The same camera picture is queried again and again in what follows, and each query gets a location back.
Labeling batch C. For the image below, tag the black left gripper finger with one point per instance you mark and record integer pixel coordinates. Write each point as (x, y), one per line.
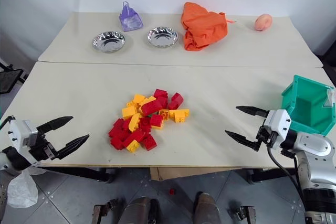
(72, 145)
(56, 123)

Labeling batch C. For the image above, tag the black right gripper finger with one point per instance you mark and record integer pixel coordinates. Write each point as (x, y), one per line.
(242, 138)
(253, 110)

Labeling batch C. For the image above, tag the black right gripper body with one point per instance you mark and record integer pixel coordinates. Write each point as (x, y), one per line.
(265, 136)

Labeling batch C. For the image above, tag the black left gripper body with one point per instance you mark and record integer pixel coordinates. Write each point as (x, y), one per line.
(43, 150)

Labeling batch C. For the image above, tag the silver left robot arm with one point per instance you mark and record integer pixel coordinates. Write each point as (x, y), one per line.
(11, 157)

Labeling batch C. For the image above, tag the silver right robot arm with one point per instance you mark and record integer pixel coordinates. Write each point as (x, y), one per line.
(316, 146)

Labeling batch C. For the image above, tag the white plastic bag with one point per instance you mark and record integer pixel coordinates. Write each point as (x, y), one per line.
(22, 187)

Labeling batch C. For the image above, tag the green plastic storage bin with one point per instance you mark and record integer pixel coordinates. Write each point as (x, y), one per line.
(307, 108)

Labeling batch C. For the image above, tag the black metal stand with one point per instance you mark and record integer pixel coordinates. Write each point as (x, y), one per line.
(9, 77)

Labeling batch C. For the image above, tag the brown cardboard sheet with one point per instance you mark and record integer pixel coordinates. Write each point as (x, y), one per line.
(183, 173)

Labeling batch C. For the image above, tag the clear label holder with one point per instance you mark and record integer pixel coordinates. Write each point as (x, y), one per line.
(328, 99)

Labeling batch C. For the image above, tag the dark rounded metal shape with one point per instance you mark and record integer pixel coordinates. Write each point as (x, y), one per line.
(139, 209)
(207, 208)

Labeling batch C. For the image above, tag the small red brick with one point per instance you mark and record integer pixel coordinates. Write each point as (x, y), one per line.
(172, 191)

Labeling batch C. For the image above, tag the pink peach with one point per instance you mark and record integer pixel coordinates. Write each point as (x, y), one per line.
(263, 22)

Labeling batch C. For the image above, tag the shiny metal bowl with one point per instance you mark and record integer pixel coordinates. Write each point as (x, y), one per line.
(108, 41)
(163, 37)

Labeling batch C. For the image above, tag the crumpled orange cloth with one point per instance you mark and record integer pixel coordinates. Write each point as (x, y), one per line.
(202, 28)

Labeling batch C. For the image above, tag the purple mesh bag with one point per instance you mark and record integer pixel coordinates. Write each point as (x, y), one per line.
(130, 19)

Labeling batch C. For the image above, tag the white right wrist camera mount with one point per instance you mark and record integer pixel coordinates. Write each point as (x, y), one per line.
(278, 124)

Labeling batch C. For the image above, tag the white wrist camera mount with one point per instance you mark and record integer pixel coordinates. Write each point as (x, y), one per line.
(278, 124)
(20, 133)

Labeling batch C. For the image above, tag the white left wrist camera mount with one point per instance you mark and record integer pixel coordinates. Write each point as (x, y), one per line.
(20, 133)

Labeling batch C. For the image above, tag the black table frame bar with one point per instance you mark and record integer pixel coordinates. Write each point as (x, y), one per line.
(78, 174)
(270, 175)

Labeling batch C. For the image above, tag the rusty metal foot bracket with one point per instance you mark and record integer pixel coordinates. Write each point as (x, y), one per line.
(244, 214)
(105, 211)

